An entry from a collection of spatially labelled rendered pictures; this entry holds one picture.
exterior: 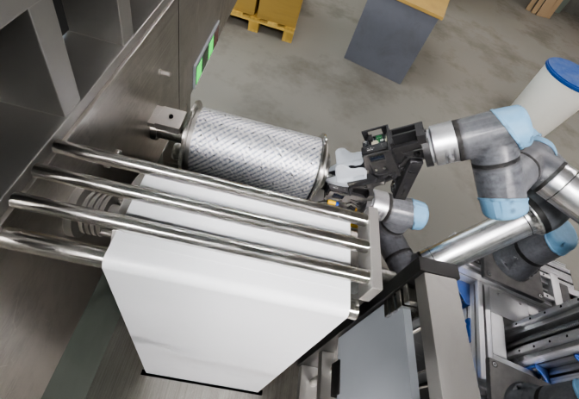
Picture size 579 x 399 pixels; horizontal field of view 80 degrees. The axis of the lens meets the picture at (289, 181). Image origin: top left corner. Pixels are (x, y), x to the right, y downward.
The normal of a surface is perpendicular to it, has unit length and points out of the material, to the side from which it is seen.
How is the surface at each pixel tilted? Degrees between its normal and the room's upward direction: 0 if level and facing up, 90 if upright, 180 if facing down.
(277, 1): 90
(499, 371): 0
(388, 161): 90
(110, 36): 90
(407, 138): 90
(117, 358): 0
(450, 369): 0
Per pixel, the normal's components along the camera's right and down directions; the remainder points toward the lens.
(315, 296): 0.24, -0.60
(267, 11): -0.08, 0.76
